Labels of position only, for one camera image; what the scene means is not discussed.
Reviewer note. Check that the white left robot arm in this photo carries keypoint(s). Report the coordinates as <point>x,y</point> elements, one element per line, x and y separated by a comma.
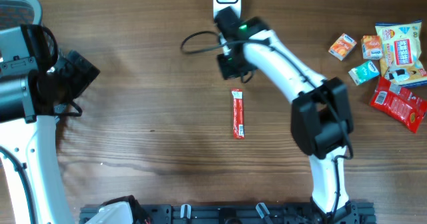
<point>38,88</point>

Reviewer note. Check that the yellow white snack bag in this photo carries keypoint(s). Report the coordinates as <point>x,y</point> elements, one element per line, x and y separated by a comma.
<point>401,47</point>

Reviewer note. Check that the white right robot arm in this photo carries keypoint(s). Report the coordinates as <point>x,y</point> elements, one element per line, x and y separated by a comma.
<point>321,120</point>

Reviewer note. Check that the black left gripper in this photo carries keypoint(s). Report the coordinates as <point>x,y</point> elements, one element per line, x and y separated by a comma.
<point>82,80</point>

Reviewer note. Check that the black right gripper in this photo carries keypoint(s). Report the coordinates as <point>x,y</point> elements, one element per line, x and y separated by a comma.
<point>227,71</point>

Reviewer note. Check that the black aluminium mounting rail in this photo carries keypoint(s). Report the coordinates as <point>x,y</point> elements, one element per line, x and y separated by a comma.
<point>289,213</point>

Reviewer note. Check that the orange small carton box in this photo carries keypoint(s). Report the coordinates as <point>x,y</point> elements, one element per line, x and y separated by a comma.
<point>372,47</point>

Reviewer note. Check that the red Hacks candy bag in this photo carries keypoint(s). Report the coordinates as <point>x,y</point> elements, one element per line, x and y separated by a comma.
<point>399,103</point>

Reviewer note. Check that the teal Kleenex tissue pack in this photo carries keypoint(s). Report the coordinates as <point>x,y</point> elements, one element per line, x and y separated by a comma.
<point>364,72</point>

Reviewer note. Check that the grey plastic shopping basket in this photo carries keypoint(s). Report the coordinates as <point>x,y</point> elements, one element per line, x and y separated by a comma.
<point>17,12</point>

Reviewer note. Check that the red coffee stick sachet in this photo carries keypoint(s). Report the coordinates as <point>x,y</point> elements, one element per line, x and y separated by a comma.
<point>238,113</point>

